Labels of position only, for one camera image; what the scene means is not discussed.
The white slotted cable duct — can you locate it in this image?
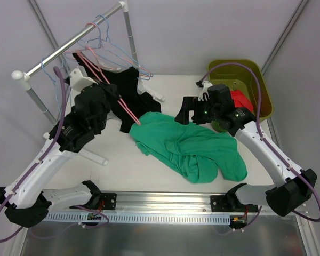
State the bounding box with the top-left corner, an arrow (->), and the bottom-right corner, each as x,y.
44,211 -> 231,226

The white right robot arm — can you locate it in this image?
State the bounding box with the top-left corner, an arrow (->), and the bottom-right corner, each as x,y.
175,83 -> 317,217

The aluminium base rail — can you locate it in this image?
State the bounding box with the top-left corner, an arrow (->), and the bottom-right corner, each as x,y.
42,189 -> 286,214

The black tank top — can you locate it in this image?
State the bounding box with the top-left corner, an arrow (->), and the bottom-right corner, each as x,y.
71,53 -> 161,134

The green tank top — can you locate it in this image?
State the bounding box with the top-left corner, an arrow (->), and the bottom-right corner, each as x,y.
129,112 -> 248,183

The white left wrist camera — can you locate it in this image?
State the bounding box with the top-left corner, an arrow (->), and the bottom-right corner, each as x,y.
69,68 -> 97,92

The red tank top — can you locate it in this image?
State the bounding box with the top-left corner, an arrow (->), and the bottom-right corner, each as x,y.
230,89 -> 254,113

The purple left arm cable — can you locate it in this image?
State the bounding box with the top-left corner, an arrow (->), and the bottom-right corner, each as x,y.
0,66 -> 110,243

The olive green plastic bin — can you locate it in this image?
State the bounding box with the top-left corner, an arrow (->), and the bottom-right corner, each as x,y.
206,59 -> 273,122

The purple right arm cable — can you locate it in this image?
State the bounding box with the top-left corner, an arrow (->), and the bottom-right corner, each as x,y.
199,62 -> 320,236

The metal clothes rack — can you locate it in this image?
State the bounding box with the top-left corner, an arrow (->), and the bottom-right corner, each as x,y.
11,0 -> 166,166

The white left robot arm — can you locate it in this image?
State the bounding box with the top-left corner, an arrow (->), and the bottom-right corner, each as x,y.
0,83 -> 120,228

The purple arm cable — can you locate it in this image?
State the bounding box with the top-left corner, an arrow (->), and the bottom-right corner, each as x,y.
0,66 -> 110,243
199,62 -> 320,236

